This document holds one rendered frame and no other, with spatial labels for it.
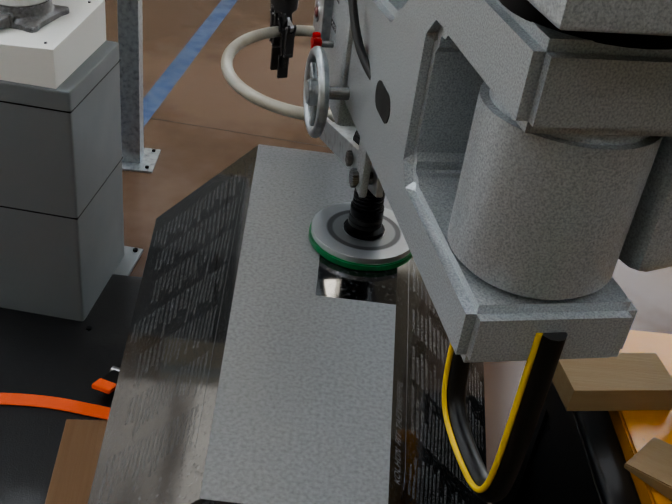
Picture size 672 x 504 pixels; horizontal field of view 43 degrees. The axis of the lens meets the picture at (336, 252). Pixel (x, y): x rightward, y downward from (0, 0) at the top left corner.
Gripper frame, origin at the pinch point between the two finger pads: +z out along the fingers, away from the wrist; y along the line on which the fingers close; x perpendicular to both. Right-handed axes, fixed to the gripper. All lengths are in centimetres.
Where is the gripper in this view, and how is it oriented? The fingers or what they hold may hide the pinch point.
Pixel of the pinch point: (279, 62)
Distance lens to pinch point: 249.3
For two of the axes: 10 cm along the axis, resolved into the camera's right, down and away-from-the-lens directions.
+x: 9.0, -1.8, 3.9
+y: 4.2, 6.0, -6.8
